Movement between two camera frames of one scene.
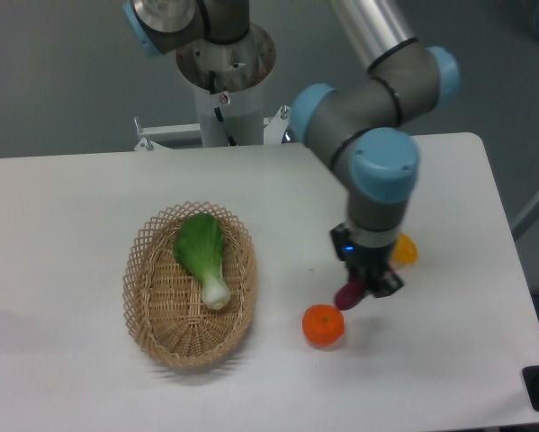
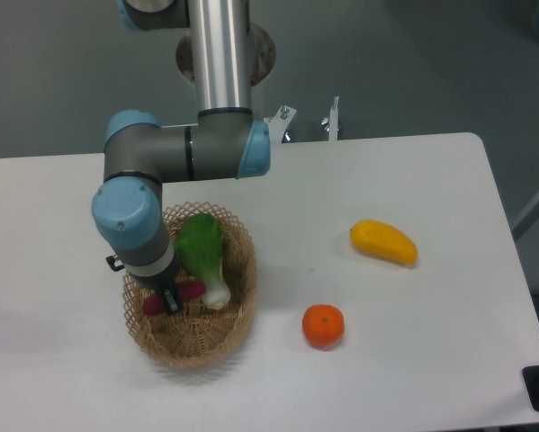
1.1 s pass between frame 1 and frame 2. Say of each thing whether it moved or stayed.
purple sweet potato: moved
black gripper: moved
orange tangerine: stayed
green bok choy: stayed
